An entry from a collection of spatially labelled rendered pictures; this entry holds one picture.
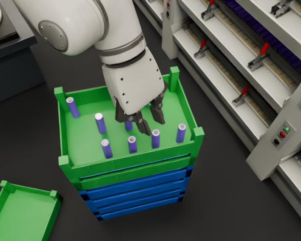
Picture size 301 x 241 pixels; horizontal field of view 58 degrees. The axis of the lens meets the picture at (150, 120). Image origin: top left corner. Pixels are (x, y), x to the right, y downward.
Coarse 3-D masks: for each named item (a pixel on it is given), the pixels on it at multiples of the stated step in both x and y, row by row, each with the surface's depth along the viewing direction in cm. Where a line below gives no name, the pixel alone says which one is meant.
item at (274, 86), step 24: (192, 0) 101; (216, 0) 95; (216, 24) 94; (240, 24) 88; (240, 48) 87; (264, 48) 77; (264, 72) 82; (288, 72) 77; (264, 96) 82; (288, 96) 77
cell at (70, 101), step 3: (66, 99) 63; (69, 99) 62; (72, 99) 63; (66, 102) 62; (69, 102) 62; (72, 102) 62; (69, 105) 63; (72, 105) 63; (75, 105) 64; (69, 108) 64; (72, 108) 64; (75, 108) 65; (72, 111) 65; (75, 111) 65; (78, 111) 67; (72, 114) 66; (75, 114) 66; (78, 114) 67; (75, 117) 67
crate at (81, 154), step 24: (72, 96) 66; (96, 96) 68; (168, 96) 71; (72, 120) 67; (168, 120) 67; (192, 120) 62; (72, 144) 63; (96, 144) 63; (120, 144) 63; (144, 144) 63; (168, 144) 63; (192, 144) 59; (72, 168) 55; (96, 168) 57; (120, 168) 60
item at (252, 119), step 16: (176, 32) 121; (192, 32) 118; (192, 48) 115; (208, 48) 110; (208, 64) 109; (224, 64) 105; (208, 80) 109; (224, 80) 104; (240, 80) 100; (224, 96) 102; (240, 96) 96; (256, 96) 96; (240, 112) 97; (256, 112) 95; (272, 112) 92; (256, 128) 94
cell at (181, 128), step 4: (180, 124) 59; (184, 124) 59; (180, 128) 58; (184, 128) 58; (180, 132) 59; (184, 132) 60; (176, 136) 62; (180, 136) 61; (176, 140) 63; (180, 140) 62
